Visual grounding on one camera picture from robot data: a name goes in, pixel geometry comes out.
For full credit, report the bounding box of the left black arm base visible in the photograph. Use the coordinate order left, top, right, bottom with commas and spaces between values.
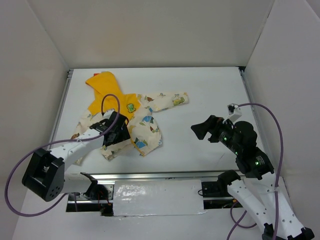
80, 172, 113, 217

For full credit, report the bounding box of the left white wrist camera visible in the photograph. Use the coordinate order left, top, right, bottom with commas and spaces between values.
100, 109, 117, 125

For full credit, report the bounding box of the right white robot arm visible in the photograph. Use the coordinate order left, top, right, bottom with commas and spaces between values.
191, 115, 315, 240

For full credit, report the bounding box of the white taped cover plate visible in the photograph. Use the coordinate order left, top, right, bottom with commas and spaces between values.
113, 179, 206, 217

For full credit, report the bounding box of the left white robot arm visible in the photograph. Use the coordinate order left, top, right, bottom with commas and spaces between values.
22, 110, 130, 202

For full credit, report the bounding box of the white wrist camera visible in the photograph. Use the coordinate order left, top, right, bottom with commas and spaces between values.
100, 109, 117, 125
223, 103, 242, 124

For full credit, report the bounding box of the aluminium front rail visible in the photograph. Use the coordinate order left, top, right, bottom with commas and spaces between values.
90, 170, 227, 181

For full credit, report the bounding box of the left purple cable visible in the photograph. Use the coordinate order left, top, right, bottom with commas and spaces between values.
4, 93, 121, 217

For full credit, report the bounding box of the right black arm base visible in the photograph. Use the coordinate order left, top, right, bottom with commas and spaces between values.
197, 181, 231, 198

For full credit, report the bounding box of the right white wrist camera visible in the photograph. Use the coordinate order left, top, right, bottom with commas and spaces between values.
223, 103, 242, 124

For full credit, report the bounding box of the yellow hooded dinosaur print jacket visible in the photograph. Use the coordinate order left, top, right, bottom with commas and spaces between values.
72, 71, 189, 161

